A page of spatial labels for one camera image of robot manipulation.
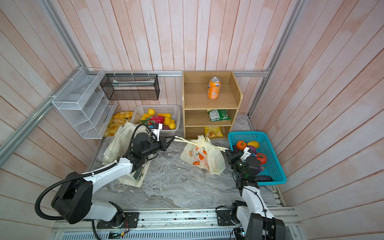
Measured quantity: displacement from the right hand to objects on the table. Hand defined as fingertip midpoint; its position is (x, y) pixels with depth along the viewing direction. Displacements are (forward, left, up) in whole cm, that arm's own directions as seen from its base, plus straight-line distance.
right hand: (226, 148), depth 83 cm
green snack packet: (+22, +3, +5) cm, 22 cm away
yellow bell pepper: (+11, -22, -11) cm, 27 cm away
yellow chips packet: (+20, +5, -11) cm, 23 cm away
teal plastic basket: (-8, -28, -12) cm, 31 cm away
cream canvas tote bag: (-2, +60, +5) cm, 61 cm away
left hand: (+1, +29, +6) cm, 30 cm away
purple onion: (+7, -20, -11) cm, 24 cm away
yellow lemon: (+36, +51, -6) cm, 63 cm away
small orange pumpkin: (+9, -13, -10) cm, 19 cm away
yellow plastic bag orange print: (-4, +14, +2) cm, 15 cm away
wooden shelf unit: (+22, +9, +17) cm, 29 cm away
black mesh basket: (+44, +64, +11) cm, 78 cm away
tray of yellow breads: (+29, +76, -8) cm, 82 cm away
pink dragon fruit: (+27, +47, -6) cm, 55 cm away
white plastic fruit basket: (+36, +38, -10) cm, 53 cm away
